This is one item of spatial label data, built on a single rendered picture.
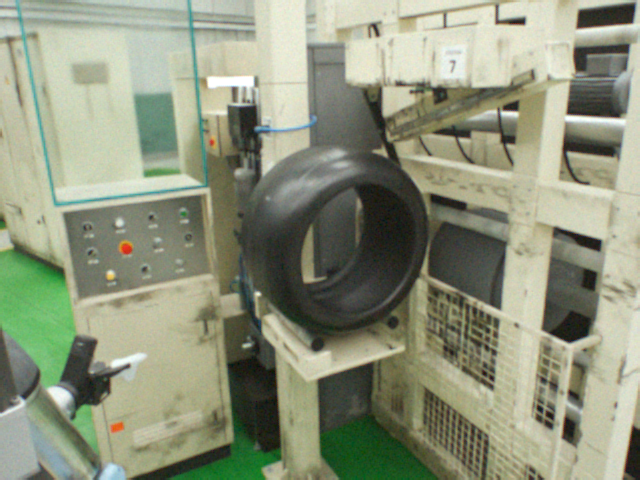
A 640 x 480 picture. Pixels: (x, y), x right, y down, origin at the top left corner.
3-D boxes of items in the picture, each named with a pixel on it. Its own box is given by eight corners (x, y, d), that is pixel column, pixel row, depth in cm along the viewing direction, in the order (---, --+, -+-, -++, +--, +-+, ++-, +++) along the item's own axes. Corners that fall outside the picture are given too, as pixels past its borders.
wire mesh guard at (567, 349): (372, 400, 229) (372, 251, 207) (375, 399, 229) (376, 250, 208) (541, 558, 153) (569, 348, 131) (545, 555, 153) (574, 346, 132)
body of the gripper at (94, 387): (85, 384, 122) (48, 415, 111) (83, 352, 119) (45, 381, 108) (114, 392, 121) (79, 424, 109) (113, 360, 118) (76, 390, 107)
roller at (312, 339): (267, 310, 185) (266, 299, 184) (278, 308, 187) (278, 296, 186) (312, 354, 156) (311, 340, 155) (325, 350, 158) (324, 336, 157)
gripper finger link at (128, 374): (146, 371, 126) (107, 383, 121) (145, 350, 124) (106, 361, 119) (151, 378, 124) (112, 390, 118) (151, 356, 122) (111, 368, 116)
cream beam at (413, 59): (343, 87, 178) (342, 41, 173) (402, 84, 189) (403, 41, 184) (470, 89, 126) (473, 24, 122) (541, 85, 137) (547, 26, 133)
